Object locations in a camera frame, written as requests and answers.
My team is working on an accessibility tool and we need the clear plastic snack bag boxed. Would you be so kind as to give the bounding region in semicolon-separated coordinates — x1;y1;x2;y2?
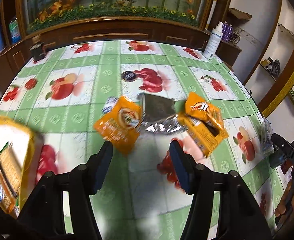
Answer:
258;116;273;157

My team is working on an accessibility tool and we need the orange snack bag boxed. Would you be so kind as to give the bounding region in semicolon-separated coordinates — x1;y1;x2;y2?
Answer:
185;92;224;130
177;112;229;158
93;96;142;156

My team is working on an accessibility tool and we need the small blue white candy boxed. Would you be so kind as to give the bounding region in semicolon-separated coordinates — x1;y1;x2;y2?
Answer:
101;96;118;114

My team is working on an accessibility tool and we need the silver foil snack pack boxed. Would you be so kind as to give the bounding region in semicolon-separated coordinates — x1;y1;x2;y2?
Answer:
137;93;186;135

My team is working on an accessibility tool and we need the green-edged cracker pack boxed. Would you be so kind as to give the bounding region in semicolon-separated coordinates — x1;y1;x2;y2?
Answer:
0;142;22;210

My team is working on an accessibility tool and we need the orange snack bag top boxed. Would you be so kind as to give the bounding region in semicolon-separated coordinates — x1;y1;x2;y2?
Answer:
185;92;224;130

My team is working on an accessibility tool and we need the person's right hand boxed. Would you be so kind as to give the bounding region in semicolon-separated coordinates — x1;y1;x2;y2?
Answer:
273;179;294;218

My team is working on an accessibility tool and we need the gold tray box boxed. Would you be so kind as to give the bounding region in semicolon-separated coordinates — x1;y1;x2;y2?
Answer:
0;115;42;218

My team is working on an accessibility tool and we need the small dark ink bottle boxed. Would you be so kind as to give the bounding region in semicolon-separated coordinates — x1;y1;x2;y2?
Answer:
30;35;47;63

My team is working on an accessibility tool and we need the white spray bottle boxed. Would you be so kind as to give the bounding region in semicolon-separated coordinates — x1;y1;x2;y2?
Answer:
203;22;223;60

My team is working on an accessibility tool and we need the purple bottle pair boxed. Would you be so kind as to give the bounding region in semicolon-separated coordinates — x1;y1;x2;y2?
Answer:
222;21;233;42

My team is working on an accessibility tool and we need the green plastic bottle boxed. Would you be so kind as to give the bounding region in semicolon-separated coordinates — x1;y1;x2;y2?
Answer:
9;17;21;44

